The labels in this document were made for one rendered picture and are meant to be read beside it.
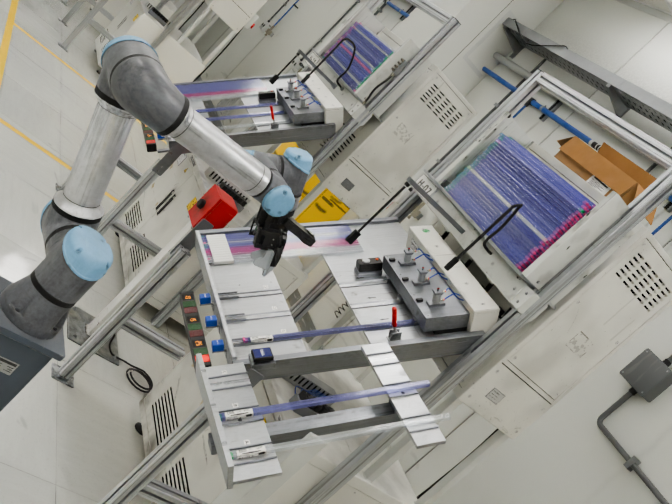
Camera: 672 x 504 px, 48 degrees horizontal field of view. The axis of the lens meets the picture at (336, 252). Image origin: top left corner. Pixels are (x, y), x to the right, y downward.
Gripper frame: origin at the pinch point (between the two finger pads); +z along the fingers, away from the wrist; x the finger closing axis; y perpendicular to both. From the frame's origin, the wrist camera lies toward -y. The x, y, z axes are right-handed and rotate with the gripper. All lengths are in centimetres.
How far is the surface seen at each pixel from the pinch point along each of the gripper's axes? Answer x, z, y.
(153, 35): -449, 55, -25
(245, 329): 5.4, 15.7, 2.7
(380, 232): -41, 1, -51
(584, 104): -23, -62, -91
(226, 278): -20.6, 15.9, 3.3
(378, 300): -1.6, 5.1, -37.1
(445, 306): 13, -4, -49
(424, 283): 1.3, -4.5, -47.5
